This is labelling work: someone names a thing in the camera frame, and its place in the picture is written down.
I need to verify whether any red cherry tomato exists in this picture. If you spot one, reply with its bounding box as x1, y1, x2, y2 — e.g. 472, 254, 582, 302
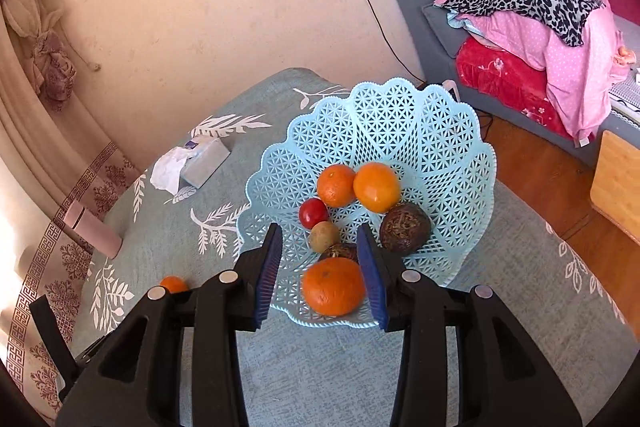
299, 198, 329, 230

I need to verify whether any grey sofa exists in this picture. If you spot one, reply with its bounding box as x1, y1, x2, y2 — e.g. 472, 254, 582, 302
384, 0, 640, 170

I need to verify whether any pink thermos bottle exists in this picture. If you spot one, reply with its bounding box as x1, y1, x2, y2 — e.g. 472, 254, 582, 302
63, 201, 122, 258

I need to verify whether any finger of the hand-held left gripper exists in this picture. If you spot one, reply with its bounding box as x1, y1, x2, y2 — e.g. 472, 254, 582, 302
28, 293, 83, 403

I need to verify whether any beige patterned curtain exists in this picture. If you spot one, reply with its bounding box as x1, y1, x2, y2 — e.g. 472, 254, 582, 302
0, 0, 145, 427

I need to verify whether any tan longan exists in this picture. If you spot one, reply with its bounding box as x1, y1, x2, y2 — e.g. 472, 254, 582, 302
307, 221, 341, 254

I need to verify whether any dimpled orange mandarin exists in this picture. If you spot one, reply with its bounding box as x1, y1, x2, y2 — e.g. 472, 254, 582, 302
301, 257, 367, 318
317, 164, 357, 208

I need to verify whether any light blue lattice basket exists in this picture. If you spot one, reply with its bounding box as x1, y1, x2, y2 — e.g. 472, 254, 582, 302
235, 77, 497, 327

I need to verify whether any red floral blanket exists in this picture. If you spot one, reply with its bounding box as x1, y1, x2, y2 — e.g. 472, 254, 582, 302
455, 38, 576, 141

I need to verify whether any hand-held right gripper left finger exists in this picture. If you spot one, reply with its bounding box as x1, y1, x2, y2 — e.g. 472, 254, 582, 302
55, 222, 284, 427

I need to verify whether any smooth orange mandarin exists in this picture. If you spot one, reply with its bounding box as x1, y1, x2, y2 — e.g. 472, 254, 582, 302
160, 275, 190, 294
353, 162, 401, 214

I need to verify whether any wooden cabinet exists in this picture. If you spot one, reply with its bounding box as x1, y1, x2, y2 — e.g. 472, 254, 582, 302
590, 130, 640, 248

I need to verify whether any white tissue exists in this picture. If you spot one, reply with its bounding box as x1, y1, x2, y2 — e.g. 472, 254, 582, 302
150, 147, 197, 196

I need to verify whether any black power cable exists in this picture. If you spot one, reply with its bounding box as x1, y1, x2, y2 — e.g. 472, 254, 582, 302
356, 0, 461, 102

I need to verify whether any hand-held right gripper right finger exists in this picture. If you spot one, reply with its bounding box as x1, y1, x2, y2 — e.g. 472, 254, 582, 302
356, 223, 583, 427

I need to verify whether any light blue tissue box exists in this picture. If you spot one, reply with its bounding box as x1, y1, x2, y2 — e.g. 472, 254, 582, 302
180, 138, 232, 188

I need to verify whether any white patterned cloth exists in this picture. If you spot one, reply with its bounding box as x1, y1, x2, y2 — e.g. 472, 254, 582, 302
607, 67, 640, 114

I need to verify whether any dark brown passion fruit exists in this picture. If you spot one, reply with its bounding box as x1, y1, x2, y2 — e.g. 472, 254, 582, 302
318, 243, 360, 264
379, 203, 432, 254

